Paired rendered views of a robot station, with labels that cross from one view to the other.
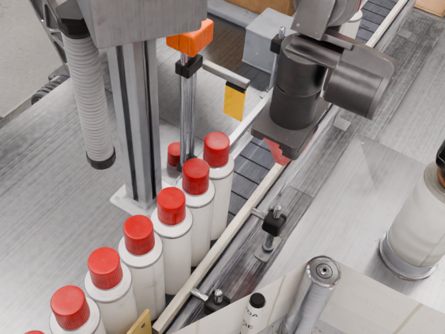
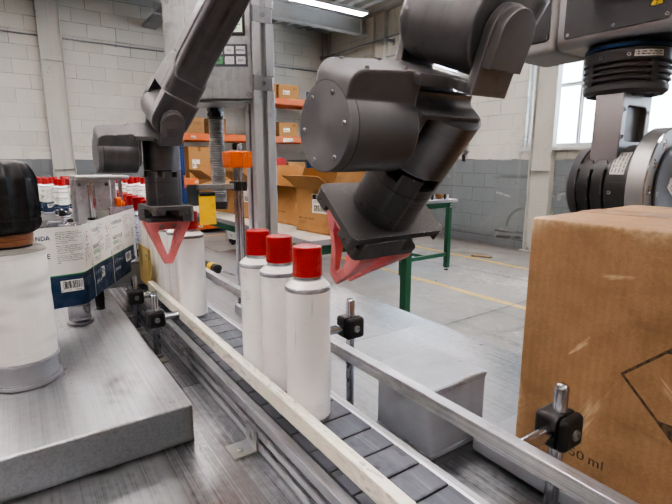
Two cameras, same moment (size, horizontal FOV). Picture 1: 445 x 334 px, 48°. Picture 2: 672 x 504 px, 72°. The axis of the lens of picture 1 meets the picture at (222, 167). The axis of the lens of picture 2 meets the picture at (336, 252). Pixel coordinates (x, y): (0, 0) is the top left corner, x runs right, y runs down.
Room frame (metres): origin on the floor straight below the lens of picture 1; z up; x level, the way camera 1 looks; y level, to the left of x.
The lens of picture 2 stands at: (1.08, -0.63, 1.18)
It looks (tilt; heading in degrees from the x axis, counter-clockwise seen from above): 11 degrees down; 118
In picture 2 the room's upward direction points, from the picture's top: straight up
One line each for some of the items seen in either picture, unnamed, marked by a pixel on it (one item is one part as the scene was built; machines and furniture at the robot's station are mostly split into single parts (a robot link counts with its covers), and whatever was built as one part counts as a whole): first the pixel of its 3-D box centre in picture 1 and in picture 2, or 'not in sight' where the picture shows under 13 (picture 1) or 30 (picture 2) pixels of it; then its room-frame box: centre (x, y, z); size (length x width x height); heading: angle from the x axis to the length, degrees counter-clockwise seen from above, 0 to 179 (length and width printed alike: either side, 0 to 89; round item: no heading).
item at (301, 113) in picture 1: (293, 103); (164, 193); (0.47, -0.08, 1.12); 0.10 x 0.07 x 0.07; 153
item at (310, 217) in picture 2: not in sight; (334, 198); (-0.19, 1.74, 0.97); 0.51 x 0.39 x 0.37; 69
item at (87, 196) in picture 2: not in sight; (106, 230); (0.06, 0.10, 1.01); 0.14 x 0.13 x 0.26; 152
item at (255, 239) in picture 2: not in sight; (259, 301); (0.69, -0.13, 0.98); 0.05 x 0.05 x 0.20
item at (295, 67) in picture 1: (307, 66); (157, 155); (0.46, -0.08, 1.19); 0.07 x 0.06 x 0.07; 64
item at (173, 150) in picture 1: (176, 154); not in sight; (0.60, 0.09, 0.85); 0.03 x 0.03 x 0.03
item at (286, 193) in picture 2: not in sight; (302, 194); (-0.54, 1.96, 0.96); 0.53 x 0.45 x 0.37; 65
